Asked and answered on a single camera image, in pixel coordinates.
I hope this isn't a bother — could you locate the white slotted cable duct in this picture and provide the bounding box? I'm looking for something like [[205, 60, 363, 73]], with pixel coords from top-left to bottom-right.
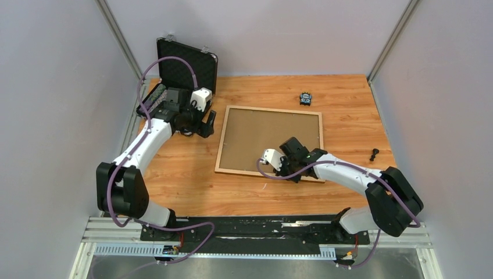
[[94, 245, 337, 260]]

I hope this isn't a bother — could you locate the small black screw piece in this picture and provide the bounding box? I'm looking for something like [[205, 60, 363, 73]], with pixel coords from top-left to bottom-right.
[[369, 148, 380, 162]]

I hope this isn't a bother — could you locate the small black blue gadget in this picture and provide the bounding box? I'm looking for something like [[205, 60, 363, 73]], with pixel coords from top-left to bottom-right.
[[299, 92, 312, 106]]

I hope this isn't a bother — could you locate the black poker chip case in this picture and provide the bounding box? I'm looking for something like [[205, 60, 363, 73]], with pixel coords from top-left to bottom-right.
[[135, 38, 218, 119]]

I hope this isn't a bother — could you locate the brown cardboard backing board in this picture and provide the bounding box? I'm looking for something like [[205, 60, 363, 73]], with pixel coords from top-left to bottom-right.
[[219, 109, 320, 172]]

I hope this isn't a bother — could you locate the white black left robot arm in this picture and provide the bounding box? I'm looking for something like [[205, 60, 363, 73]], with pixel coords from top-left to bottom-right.
[[96, 84, 216, 240]]

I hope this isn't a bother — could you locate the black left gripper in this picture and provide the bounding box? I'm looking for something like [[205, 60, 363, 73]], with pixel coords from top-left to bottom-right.
[[180, 99, 216, 138]]

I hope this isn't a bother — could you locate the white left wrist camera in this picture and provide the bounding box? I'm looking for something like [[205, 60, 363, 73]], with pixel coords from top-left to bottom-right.
[[190, 87, 213, 112]]

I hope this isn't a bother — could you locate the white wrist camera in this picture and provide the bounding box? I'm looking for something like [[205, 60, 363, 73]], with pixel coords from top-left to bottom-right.
[[260, 149, 284, 171], [190, 87, 213, 112]]

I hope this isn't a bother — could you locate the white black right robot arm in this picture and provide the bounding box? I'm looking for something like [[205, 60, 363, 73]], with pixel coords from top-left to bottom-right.
[[263, 137, 424, 243]]

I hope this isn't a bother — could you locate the aluminium rail frame front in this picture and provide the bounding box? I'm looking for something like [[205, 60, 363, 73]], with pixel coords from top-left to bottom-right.
[[70, 215, 442, 278]]

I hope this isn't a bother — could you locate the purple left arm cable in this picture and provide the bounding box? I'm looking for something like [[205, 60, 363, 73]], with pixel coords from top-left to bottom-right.
[[106, 56, 215, 266]]

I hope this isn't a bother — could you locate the light wooden picture frame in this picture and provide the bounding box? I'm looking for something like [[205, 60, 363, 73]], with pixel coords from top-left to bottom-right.
[[214, 105, 326, 183]]

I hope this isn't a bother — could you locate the aluminium corner post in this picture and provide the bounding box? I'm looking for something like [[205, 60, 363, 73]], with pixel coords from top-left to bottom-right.
[[367, 0, 421, 85], [95, 0, 142, 79]]

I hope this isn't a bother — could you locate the aluminium left corner post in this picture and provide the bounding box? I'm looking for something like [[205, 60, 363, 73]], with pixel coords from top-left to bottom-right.
[[95, 0, 142, 79]]

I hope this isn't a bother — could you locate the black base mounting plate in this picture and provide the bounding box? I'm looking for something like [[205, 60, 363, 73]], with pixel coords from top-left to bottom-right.
[[140, 214, 370, 256]]

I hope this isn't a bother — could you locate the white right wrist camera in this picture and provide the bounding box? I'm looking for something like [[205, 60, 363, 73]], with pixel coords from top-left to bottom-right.
[[260, 149, 284, 171]]

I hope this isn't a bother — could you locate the aluminium right corner post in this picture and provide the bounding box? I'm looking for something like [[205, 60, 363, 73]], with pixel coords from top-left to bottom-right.
[[367, 0, 421, 85]]

